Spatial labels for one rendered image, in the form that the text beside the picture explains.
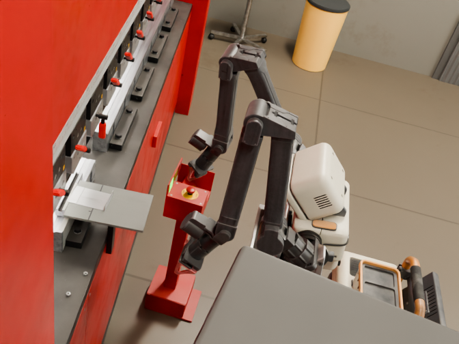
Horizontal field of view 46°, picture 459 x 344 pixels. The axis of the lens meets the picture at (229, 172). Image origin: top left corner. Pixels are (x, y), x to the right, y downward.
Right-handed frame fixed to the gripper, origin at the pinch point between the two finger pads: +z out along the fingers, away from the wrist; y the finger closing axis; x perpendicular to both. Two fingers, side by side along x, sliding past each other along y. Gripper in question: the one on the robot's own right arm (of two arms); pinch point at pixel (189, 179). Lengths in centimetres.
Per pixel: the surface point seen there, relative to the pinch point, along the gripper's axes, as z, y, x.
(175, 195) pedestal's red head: 15.2, -4.6, -1.2
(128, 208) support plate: -0.6, 36.4, 0.9
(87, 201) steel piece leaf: 4.7, 44.4, -9.3
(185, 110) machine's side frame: 91, -163, -83
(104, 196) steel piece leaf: 2.9, 38.3, -7.9
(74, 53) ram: -48, 64, -28
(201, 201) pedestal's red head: 10.8, -9.8, 7.6
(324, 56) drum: 39, -318, -68
